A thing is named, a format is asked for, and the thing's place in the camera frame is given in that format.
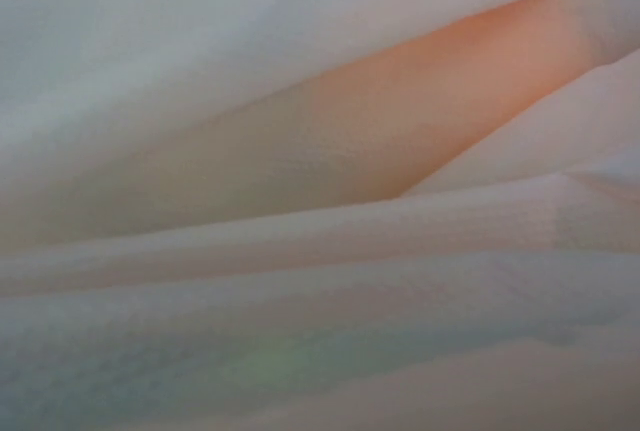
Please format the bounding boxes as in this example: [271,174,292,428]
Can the pink plastic bag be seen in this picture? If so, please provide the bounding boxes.
[1,0,639,430]

